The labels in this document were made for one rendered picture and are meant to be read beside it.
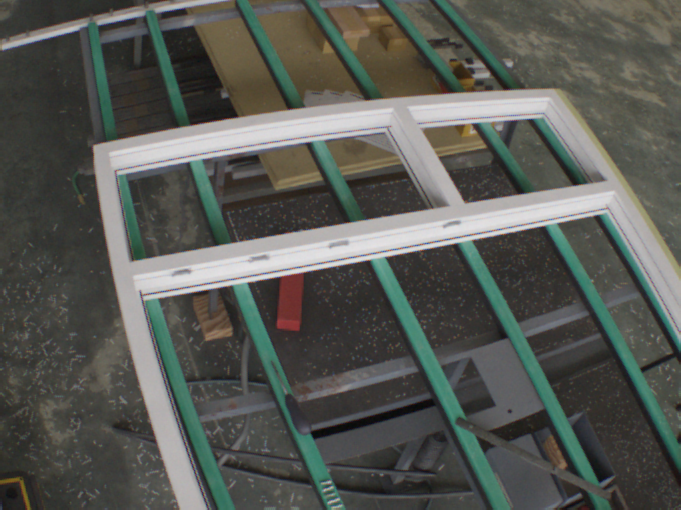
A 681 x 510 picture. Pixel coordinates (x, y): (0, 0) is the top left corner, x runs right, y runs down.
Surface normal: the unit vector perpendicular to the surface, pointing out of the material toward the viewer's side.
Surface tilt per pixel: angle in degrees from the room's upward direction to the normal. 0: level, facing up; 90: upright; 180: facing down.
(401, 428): 0
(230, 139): 90
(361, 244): 90
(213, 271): 90
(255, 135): 90
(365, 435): 0
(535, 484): 0
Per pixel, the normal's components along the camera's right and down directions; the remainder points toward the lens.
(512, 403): 0.15, -0.65
